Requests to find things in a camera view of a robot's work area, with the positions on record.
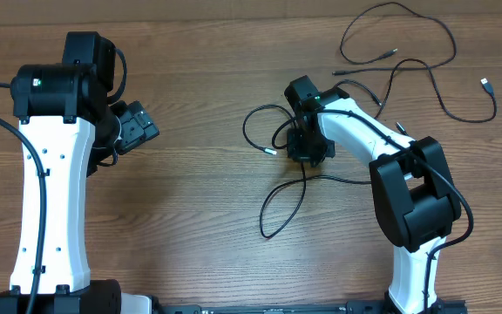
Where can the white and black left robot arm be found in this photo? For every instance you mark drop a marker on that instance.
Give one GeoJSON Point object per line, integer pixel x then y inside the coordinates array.
{"type": "Point", "coordinates": [72, 121]}

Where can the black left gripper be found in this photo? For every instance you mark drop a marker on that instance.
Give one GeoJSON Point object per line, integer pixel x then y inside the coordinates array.
{"type": "Point", "coordinates": [139, 126]}

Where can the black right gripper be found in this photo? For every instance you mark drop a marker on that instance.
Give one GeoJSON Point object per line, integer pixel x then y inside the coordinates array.
{"type": "Point", "coordinates": [310, 150]}

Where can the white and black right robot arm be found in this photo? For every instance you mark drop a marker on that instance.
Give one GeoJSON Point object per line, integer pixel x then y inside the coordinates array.
{"type": "Point", "coordinates": [414, 200]}

